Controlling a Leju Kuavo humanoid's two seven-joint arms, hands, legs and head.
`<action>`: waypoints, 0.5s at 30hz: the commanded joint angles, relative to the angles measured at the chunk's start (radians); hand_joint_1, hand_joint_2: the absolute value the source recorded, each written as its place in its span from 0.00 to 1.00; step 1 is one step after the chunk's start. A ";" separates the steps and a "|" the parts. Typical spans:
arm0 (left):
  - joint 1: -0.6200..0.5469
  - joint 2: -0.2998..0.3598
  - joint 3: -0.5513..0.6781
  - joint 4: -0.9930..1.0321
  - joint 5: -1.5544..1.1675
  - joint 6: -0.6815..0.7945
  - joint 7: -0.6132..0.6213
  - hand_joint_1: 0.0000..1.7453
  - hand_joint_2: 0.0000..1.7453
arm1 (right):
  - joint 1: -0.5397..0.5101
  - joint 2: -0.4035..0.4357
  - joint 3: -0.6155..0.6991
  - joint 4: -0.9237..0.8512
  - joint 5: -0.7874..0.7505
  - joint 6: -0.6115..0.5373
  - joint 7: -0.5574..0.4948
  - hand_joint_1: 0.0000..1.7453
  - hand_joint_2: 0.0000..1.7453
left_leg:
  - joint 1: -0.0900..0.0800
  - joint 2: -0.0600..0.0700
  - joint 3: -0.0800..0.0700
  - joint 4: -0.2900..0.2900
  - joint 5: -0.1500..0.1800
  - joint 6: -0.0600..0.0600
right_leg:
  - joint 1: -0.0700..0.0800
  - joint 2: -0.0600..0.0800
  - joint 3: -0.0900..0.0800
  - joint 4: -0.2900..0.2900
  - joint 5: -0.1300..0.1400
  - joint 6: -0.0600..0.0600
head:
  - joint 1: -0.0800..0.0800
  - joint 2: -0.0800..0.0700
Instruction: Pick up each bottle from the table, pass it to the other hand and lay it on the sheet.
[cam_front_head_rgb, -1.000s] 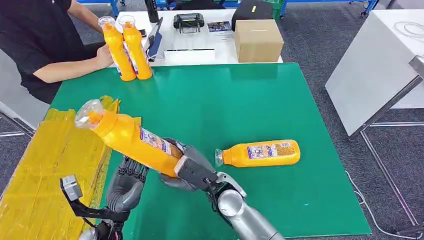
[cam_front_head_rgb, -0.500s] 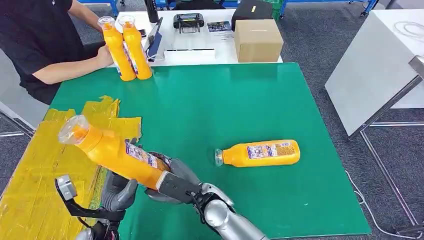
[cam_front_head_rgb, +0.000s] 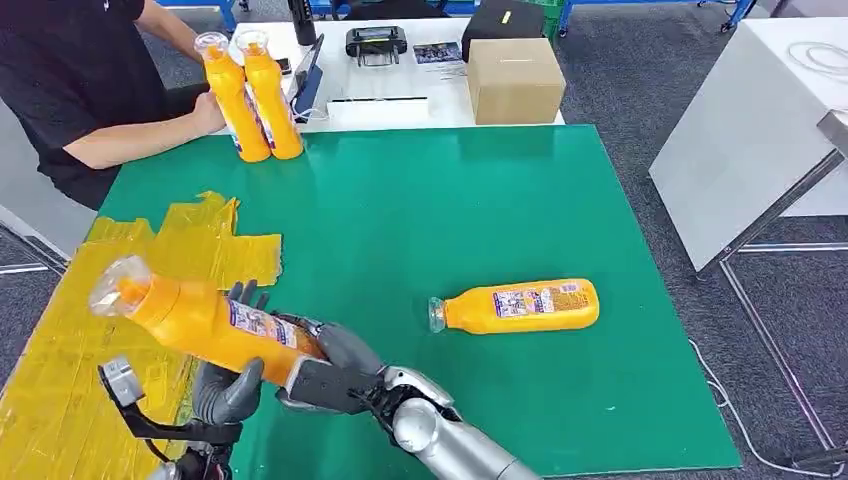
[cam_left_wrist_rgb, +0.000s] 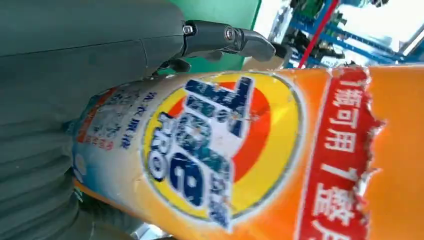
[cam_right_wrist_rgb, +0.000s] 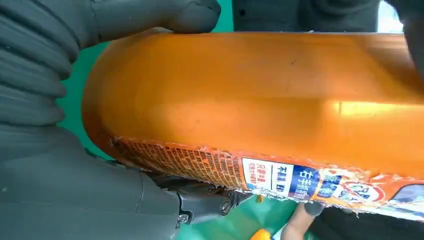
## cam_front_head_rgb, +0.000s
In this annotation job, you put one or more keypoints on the person's right hand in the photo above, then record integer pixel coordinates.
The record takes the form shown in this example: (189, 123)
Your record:
(208, 114)

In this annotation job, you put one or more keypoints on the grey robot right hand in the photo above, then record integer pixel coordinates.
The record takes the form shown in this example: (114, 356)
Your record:
(331, 387)

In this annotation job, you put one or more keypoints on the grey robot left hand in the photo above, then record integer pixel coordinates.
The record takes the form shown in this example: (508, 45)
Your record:
(222, 397)

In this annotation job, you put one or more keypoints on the orange drink bottle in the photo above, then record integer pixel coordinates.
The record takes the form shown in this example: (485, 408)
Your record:
(275, 99)
(232, 99)
(199, 324)
(523, 308)

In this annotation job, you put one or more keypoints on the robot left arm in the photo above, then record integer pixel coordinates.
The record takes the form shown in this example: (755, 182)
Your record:
(205, 457)

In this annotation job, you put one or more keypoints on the black phone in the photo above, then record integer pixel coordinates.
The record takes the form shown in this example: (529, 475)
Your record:
(285, 66)

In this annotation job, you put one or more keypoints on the tablet in blue case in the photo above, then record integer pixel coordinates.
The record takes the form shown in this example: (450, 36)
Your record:
(308, 79)

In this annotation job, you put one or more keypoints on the black bottle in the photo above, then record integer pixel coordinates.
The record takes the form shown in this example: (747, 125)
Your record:
(303, 21)

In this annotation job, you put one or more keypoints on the person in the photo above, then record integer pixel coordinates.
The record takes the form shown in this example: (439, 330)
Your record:
(66, 79)

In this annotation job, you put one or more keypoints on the yellow sheet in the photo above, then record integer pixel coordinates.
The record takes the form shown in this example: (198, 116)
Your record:
(60, 371)

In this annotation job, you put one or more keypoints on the flat white box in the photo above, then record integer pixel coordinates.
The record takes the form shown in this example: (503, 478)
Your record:
(378, 111)

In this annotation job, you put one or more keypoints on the black handheld controller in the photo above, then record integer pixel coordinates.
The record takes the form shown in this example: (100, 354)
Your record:
(376, 41)

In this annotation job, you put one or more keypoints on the green mat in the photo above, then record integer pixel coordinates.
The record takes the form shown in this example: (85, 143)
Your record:
(424, 212)

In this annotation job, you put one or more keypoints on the small white table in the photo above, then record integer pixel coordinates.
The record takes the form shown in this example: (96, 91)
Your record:
(411, 79)

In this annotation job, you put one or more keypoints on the printed card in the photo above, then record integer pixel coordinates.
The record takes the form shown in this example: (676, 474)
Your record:
(436, 52)

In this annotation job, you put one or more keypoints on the black bag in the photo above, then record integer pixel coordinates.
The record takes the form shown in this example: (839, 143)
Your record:
(501, 23)

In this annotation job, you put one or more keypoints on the cardboard box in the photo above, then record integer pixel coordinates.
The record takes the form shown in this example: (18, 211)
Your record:
(515, 83)

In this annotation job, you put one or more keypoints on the green crate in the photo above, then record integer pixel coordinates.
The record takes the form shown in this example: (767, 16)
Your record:
(553, 18)

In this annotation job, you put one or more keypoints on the large white table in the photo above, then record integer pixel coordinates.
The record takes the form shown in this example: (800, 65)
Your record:
(748, 139)

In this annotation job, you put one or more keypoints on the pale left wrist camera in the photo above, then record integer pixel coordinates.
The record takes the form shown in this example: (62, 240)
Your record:
(121, 383)

